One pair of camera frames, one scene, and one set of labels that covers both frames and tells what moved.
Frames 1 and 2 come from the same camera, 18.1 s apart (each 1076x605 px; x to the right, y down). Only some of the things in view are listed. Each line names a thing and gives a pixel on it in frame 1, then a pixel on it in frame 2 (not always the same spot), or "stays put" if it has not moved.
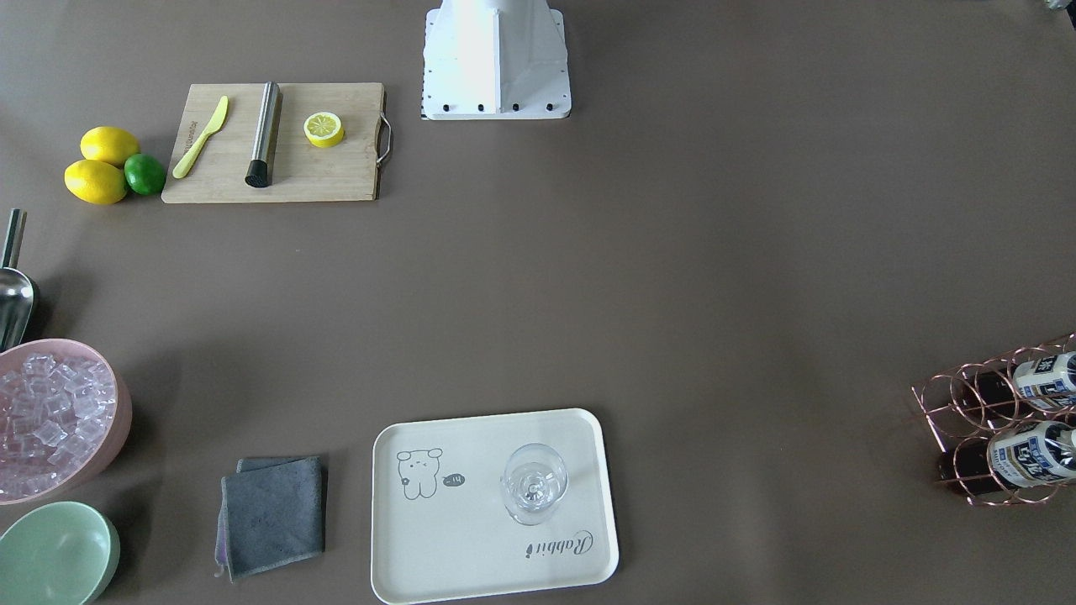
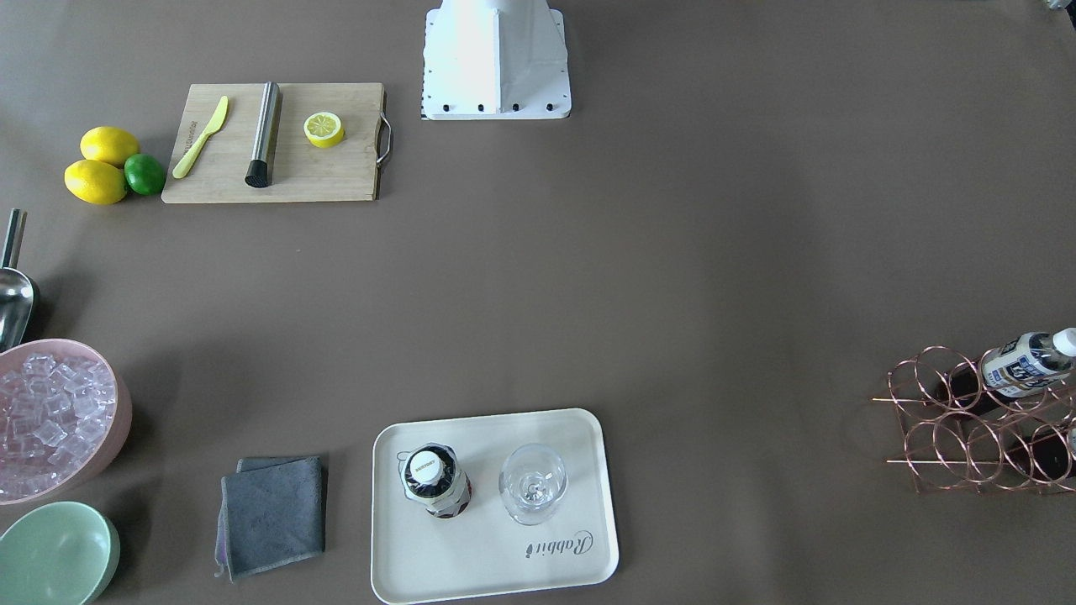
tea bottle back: (1049, 381) -> (1051, 453)
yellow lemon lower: (95, 182) stays put
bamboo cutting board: (301, 170) stays put
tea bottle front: (1035, 455) -> (1029, 362)
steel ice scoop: (17, 295) stays put
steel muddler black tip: (260, 171) stays put
